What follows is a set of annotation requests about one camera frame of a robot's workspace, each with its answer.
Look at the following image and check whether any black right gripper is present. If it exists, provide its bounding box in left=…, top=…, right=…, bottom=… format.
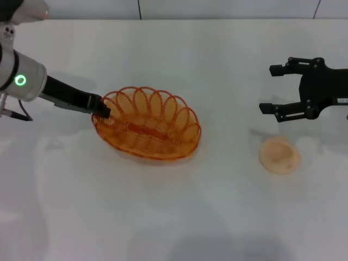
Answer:
left=258, top=57, right=348, bottom=124

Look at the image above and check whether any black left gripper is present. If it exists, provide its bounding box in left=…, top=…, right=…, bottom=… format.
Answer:
left=40, top=76, right=111, bottom=119

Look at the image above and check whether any orange woven plastic basket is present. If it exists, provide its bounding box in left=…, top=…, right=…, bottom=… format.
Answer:
left=91, top=86, right=202, bottom=161

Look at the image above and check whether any round beige bread bun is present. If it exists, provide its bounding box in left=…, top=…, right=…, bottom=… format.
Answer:
left=259, top=136, right=301, bottom=176

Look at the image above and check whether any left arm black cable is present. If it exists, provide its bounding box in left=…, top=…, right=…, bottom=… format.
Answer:
left=3, top=100, right=34, bottom=122

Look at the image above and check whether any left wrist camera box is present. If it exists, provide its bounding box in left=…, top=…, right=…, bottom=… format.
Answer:
left=0, top=0, right=51, bottom=27

